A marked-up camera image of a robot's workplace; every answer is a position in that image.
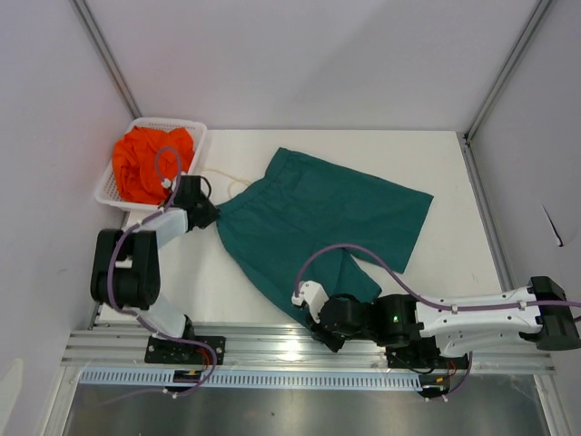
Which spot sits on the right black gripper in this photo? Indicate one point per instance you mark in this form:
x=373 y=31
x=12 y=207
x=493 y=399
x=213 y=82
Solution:
x=321 y=334

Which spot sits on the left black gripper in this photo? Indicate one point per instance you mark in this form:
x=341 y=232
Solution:
x=211 y=215

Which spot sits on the green shorts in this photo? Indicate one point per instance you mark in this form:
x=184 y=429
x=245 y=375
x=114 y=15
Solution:
x=313 y=219

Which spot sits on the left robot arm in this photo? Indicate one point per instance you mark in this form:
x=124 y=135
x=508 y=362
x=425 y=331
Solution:
x=126 y=273

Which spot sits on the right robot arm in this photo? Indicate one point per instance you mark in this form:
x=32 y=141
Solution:
x=452 y=328

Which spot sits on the orange shorts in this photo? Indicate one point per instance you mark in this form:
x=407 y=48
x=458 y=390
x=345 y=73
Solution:
x=145 y=157

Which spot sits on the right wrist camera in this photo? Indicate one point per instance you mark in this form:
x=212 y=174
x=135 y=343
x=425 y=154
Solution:
x=312 y=295

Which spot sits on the aluminium mounting rail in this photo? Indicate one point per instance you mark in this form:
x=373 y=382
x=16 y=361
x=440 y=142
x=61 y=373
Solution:
x=277 y=347

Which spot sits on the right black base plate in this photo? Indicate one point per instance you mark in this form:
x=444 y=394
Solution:
x=423 y=356

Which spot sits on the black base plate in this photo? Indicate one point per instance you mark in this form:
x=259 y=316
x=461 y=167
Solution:
x=160 y=351
x=423 y=356

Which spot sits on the white slotted cable duct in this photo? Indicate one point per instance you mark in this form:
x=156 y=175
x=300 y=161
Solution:
x=377 y=380

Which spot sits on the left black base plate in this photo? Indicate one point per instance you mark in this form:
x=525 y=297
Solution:
x=160 y=351

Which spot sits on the right table edge rail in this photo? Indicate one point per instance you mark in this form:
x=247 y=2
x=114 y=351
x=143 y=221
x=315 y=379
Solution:
x=487 y=217

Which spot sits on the left aluminium frame post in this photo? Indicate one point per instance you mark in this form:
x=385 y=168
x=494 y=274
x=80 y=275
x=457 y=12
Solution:
x=105 y=53

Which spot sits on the aluminium frame post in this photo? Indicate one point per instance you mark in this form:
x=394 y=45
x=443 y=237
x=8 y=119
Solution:
x=105 y=53
x=514 y=58

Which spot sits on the right aluminium frame post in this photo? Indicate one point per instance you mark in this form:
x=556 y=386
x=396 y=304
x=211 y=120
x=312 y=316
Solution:
x=514 y=58

